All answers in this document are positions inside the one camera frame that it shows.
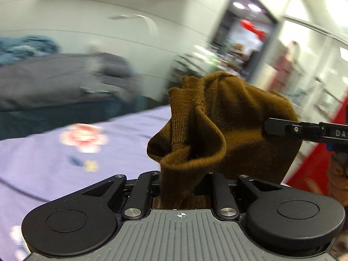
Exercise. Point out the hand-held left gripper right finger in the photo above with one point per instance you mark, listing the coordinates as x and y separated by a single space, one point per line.
221 190

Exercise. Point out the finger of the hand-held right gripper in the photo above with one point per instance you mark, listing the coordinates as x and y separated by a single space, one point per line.
288 129

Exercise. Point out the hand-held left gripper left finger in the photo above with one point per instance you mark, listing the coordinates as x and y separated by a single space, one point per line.
143 189

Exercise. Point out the brown knit garment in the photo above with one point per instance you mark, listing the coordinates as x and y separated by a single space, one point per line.
217 127

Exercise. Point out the person's right hand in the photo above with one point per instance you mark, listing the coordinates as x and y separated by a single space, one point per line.
338 176

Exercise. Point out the grey folded duvet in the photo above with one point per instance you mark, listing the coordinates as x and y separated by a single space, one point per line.
59 81

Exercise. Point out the crumpled teal cloth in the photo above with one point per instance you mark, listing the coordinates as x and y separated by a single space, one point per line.
24 47

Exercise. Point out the dark door frame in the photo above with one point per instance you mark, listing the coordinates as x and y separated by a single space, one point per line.
244 30

